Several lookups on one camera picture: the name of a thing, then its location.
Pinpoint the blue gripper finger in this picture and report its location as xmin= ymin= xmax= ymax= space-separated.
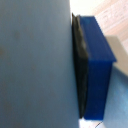
xmin=71 ymin=12 xmax=118 ymax=122

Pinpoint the blue cup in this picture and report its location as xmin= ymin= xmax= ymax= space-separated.
xmin=0 ymin=0 xmax=82 ymax=128

